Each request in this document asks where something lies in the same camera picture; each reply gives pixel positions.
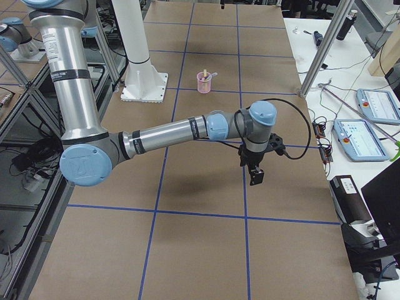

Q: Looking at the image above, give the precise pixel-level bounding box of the blue teach pendant far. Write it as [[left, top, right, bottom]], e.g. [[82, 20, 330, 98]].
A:
[[356, 89, 399, 125]]

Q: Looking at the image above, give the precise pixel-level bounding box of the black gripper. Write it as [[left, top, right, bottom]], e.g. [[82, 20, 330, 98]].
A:
[[239, 144, 265, 186]]

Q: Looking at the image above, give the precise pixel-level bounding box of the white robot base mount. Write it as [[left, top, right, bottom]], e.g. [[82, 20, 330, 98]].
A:
[[112, 0, 168, 103]]

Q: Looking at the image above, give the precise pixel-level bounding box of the black monitor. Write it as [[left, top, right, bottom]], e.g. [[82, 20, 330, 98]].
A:
[[361, 159, 399, 244]]

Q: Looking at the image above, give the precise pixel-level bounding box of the purple highlighter pen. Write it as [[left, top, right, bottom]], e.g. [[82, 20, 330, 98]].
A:
[[206, 72, 218, 80]]

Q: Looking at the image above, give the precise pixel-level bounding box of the black box white label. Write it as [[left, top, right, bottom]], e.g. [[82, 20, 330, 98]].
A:
[[329, 175, 372, 225]]

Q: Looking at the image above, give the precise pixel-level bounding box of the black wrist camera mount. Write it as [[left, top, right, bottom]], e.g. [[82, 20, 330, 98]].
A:
[[267, 133, 286, 156]]

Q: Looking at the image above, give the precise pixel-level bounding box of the black water bottle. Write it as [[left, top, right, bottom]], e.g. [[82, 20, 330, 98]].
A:
[[336, 9, 358, 41]]

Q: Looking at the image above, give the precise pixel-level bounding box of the pink mesh pen holder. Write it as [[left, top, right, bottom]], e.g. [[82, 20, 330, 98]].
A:
[[196, 71, 212, 94]]

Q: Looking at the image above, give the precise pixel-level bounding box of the aluminium frame post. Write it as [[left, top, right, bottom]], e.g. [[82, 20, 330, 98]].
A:
[[298, 0, 354, 99]]

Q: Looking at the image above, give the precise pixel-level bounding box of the blue teach pendant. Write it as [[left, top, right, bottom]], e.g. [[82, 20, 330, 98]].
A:
[[356, 89, 399, 125], [333, 119, 389, 162]]

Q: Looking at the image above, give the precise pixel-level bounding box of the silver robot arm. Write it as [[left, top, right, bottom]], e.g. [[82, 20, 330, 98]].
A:
[[26, 1, 277, 186]]

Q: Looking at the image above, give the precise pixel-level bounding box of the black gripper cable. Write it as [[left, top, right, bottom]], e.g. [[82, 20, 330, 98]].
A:
[[234, 98, 312, 160]]

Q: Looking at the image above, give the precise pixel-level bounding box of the metal rod green clip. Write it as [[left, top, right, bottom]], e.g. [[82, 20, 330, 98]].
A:
[[318, 83, 400, 162]]

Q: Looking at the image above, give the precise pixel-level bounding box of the blue teach pendant near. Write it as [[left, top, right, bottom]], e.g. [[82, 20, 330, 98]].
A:
[[333, 119, 389, 162]]

